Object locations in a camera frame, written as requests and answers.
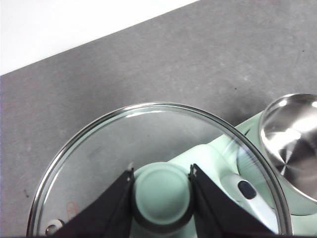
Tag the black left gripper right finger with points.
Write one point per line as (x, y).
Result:
(218, 213)

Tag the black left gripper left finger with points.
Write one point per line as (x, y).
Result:
(109, 210)

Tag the glass lid with green knob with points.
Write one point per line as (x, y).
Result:
(161, 191)

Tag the mint green breakfast machine base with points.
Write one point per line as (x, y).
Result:
(248, 125)

